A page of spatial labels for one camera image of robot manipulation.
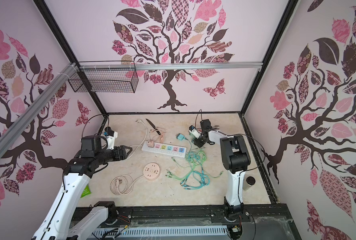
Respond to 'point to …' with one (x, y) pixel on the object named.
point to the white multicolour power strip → (166, 149)
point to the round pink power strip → (151, 171)
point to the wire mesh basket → (107, 76)
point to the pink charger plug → (150, 144)
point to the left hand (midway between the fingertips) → (127, 153)
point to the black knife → (154, 126)
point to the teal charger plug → (180, 136)
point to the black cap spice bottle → (109, 131)
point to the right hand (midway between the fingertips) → (198, 138)
